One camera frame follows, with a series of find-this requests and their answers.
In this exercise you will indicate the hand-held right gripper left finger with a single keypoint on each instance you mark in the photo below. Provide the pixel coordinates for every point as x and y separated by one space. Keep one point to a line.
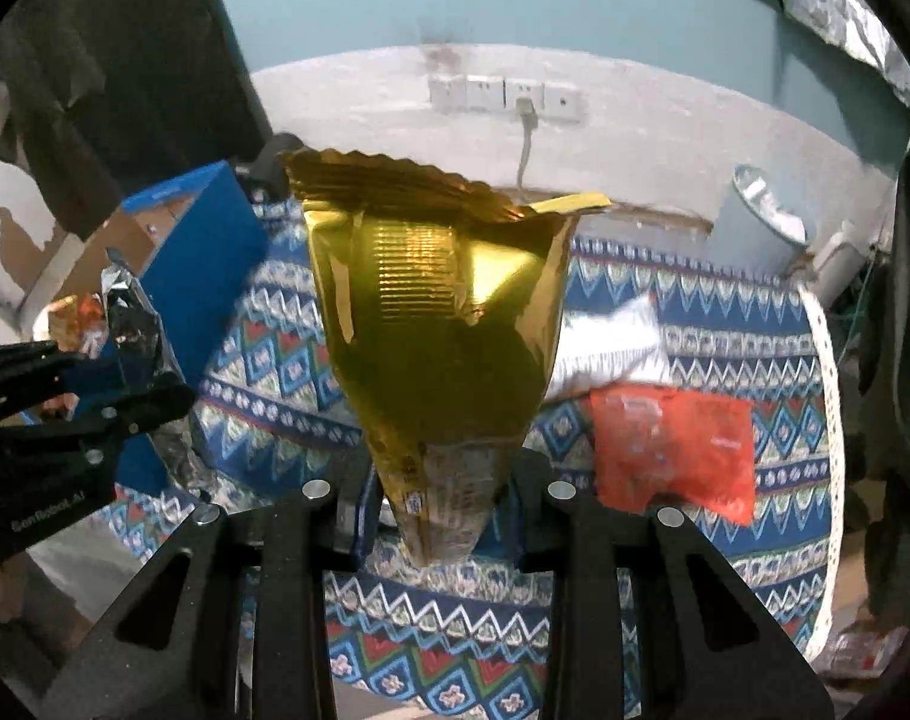
365 532

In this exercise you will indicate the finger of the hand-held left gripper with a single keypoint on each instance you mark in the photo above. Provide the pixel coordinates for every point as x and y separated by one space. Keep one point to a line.
140 405
87 379

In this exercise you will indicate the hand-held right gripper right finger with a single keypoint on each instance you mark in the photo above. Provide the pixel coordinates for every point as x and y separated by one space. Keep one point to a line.
533 540

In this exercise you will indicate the silver-lined snack packet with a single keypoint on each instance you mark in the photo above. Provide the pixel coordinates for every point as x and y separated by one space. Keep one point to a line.
136 330

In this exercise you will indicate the blue cardboard box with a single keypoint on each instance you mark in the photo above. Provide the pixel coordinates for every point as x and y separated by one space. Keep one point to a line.
200 277

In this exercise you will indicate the orange-red snack packet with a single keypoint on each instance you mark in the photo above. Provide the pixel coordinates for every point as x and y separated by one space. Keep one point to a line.
672 450

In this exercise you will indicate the white snack packet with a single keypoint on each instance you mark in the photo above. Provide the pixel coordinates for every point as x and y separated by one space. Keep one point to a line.
612 352

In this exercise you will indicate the gold foil snack bag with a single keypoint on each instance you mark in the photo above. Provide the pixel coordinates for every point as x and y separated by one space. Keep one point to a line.
425 330

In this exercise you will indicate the blue patterned tablecloth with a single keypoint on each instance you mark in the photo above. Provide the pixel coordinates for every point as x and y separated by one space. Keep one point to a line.
455 615

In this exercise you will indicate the black cloth panel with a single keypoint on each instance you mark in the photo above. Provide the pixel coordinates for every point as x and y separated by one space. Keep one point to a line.
125 75

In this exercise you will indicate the red white packet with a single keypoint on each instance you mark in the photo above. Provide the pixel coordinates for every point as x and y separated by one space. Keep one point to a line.
867 649

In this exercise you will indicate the light blue trash bin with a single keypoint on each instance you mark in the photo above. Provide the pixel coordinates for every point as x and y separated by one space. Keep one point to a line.
754 240

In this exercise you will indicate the white plastic appliance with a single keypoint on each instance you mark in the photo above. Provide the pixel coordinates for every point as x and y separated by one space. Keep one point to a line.
837 255

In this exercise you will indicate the silver foil curtain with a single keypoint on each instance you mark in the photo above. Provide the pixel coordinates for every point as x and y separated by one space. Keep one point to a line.
837 0

